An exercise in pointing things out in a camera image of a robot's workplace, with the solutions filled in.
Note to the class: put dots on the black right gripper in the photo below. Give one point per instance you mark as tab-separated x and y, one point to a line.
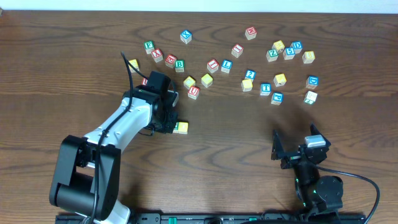
294	157

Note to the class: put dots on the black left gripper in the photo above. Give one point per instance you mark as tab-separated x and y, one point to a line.
168	123

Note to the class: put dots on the green R letter block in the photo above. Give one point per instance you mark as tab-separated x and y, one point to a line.
176	127

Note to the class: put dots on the yellow O letter block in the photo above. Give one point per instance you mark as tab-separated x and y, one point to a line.
183	127

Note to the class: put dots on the green B letter block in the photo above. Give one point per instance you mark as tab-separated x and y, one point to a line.
179	66

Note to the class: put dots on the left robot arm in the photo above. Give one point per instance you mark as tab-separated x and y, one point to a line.
86	178

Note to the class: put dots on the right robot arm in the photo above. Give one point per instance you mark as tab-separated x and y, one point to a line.
319	194

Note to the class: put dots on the red U block centre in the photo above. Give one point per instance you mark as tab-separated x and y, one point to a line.
193	92

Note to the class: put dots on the red u block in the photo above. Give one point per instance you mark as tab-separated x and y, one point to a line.
193	92
144	81

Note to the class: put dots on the red U block left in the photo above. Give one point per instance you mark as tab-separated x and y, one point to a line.
144	81

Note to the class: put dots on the green 7 number block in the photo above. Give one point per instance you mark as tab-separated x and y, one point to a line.
310	97

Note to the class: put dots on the red E letter block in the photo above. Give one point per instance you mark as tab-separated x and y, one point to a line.
170	60

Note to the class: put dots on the blue T letter block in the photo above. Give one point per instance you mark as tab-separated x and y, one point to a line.
265	89

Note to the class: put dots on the red X letter block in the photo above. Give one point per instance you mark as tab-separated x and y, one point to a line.
157	55

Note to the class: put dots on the blue D block right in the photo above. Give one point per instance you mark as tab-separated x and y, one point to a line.
312	82

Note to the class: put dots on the blue d block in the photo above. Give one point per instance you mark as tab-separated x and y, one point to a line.
297	46
312	82

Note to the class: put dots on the yellow K letter block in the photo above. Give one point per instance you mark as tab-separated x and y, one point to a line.
280	80

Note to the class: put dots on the red I block centre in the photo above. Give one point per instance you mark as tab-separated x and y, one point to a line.
212	65

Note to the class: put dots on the red i block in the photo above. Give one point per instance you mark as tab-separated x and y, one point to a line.
237	50
212	65

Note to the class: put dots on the green F letter block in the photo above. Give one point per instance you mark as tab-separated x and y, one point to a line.
149	46

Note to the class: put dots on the yellow S letter block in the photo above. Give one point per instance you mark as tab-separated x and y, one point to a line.
246	85

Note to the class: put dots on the blue L letter block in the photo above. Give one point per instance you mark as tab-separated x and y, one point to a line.
226	66

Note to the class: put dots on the blue 2 number block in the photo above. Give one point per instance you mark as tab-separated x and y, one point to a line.
250	75

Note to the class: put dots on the blue X letter block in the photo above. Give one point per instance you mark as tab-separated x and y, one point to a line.
186	36

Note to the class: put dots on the yellow 8 number block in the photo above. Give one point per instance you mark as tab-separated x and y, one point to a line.
308	57

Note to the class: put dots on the blue 5 number block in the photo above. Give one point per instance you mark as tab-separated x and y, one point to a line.
288	53

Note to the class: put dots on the green Z letter block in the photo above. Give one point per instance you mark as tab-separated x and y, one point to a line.
271	55

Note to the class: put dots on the blue D block upper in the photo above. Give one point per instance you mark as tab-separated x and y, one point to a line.
297	46

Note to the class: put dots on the red I block upper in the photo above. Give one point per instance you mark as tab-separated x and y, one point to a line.
237	50

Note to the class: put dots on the red M letter block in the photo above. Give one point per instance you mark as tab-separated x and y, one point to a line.
250	33

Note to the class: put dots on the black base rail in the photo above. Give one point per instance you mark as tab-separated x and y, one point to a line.
156	218

